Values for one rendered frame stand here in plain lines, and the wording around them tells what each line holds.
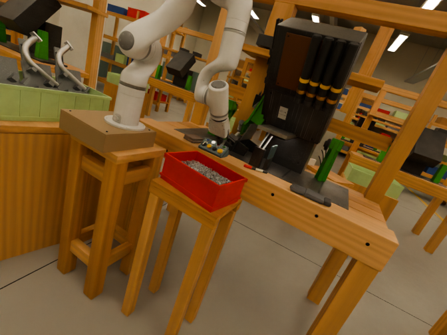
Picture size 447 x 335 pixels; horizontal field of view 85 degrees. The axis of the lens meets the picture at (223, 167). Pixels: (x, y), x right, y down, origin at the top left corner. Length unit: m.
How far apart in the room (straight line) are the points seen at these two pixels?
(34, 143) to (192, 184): 0.88
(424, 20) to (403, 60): 10.00
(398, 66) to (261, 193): 10.81
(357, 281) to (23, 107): 1.76
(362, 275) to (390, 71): 10.73
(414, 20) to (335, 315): 1.57
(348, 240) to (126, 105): 1.16
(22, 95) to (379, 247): 1.75
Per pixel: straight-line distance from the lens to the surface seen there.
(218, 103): 1.05
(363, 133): 1.82
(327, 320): 1.46
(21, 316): 1.63
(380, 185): 1.78
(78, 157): 1.34
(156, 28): 1.17
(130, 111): 1.23
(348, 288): 1.35
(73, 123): 1.26
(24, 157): 1.57
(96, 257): 1.45
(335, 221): 1.20
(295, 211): 1.21
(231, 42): 1.06
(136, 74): 1.21
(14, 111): 1.55
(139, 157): 1.21
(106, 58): 8.16
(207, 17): 13.69
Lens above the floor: 1.27
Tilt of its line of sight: 19 degrees down
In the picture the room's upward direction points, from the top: 19 degrees clockwise
